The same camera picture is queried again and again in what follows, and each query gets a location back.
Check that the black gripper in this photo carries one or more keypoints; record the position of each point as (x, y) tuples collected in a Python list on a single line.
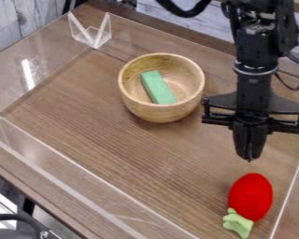
[(252, 111)]

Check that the black table leg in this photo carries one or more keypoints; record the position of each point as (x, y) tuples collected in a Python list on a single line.
[(25, 208)]

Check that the green rectangular block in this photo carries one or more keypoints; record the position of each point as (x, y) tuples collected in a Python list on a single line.
[(156, 88)]

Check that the red plush strawberry toy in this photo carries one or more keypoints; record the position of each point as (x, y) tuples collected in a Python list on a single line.
[(250, 199)]

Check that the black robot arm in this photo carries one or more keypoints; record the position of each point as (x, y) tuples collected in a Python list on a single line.
[(266, 33)]

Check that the clear acrylic tray wall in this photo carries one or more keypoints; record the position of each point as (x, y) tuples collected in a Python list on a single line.
[(97, 210)]

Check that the wooden bowl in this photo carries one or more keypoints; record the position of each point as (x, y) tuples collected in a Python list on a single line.
[(184, 78)]

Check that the clear acrylic corner bracket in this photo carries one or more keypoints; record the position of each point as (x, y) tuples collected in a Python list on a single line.
[(91, 36)]

